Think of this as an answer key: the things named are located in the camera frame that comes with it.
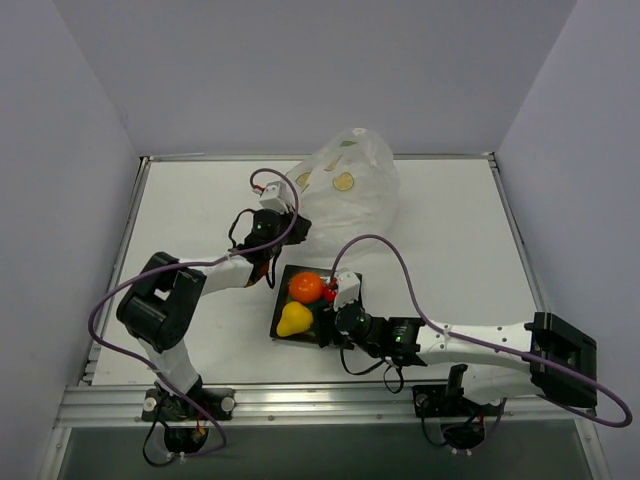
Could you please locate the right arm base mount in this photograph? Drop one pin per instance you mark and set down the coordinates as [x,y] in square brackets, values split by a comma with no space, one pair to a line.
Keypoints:
[431,400]

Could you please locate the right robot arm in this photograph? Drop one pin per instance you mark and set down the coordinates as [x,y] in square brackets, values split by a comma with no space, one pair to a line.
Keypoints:
[546,356]

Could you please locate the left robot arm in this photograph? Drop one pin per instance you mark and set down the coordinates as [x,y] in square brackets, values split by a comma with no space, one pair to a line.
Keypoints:
[157,310]

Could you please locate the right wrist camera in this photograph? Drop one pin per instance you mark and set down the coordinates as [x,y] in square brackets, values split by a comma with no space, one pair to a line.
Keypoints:
[348,289]

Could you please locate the translucent plastic bag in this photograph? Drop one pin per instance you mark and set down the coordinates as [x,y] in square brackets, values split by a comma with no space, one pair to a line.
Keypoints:
[348,188]

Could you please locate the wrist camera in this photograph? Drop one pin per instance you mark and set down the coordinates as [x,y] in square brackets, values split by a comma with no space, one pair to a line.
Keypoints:
[348,289]
[276,196]

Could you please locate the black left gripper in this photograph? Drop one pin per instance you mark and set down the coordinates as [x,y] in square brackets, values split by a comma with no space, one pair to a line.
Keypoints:
[298,228]

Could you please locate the aluminium front rail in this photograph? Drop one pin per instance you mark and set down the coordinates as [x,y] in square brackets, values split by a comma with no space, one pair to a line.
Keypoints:
[255,405]

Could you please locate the orange fake fruit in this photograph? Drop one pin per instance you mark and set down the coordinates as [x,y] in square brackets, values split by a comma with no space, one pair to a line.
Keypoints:
[306,287]

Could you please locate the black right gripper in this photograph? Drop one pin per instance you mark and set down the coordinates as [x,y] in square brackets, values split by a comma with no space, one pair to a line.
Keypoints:
[327,326]

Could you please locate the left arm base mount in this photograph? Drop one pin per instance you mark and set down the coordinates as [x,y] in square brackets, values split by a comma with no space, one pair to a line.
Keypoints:
[169,407]

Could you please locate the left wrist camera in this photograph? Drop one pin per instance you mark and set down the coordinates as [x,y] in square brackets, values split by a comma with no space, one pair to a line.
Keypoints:
[276,196]

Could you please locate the red fake apple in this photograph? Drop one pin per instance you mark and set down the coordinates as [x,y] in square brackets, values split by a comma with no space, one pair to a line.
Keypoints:
[329,293]

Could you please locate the yellow fake pear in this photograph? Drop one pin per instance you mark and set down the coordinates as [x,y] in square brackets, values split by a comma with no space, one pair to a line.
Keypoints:
[295,319]

